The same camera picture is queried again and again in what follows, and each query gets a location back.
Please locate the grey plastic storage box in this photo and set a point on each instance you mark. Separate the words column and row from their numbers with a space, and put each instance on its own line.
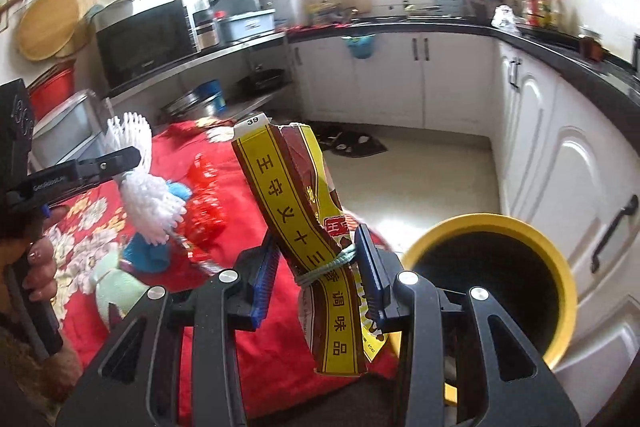
column 65, row 127

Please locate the blue-grey plastic crate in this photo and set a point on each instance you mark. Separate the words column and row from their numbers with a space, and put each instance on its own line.
column 247, row 27

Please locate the group of condiment bottles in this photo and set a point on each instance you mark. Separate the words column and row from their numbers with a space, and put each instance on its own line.
column 542, row 12

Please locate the blue hanging basket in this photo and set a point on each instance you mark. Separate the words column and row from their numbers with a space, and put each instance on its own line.
column 357, row 47

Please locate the yellow trash bin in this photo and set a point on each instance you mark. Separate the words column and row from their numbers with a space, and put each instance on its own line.
column 560, row 257

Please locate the black floor mat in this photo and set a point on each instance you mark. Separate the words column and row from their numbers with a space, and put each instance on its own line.
column 350, row 142

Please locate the black wok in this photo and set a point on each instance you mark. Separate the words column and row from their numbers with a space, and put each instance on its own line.
column 260, row 79

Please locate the person's left hand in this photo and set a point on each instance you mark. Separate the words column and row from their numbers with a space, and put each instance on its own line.
column 40, row 279

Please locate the person's left forearm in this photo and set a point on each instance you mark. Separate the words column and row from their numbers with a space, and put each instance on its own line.
column 30, row 382

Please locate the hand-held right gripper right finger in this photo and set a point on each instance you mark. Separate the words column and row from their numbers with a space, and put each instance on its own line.
column 372, row 282

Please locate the red floral tablecloth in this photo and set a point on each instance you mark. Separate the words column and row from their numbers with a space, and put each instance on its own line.
column 275, row 357

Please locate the black microwave oven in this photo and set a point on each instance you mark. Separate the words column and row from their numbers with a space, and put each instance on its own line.
column 145, row 42

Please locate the round wooden cutting board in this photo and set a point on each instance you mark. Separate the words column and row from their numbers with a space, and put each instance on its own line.
column 47, row 24

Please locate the black kitchen countertop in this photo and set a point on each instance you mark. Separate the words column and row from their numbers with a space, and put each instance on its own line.
column 550, row 44

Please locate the clear plastic bag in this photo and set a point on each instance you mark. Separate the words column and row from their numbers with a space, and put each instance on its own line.
column 507, row 18

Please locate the steel basin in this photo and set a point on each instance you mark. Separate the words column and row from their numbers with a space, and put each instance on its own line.
column 180, row 104

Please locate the steel shelf table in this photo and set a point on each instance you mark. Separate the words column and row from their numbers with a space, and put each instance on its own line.
column 225, row 54

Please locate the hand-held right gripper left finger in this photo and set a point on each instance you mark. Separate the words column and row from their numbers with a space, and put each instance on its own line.
column 265, row 282

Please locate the red plastic basin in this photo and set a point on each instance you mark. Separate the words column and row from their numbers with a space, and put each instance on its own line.
column 50, row 89

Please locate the white kitchen cabinets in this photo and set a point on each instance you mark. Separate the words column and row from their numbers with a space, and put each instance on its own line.
column 460, row 82

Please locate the yellow brown seasoning packet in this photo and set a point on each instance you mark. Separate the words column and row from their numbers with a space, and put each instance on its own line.
column 300, row 217

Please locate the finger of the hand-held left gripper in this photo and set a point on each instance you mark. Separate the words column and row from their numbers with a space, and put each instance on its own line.
column 107, row 161

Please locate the red plastic wrapper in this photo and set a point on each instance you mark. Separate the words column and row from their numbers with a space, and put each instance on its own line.
column 207, row 207

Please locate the brown jar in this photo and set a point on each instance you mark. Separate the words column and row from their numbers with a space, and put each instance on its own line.
column 594, row 44

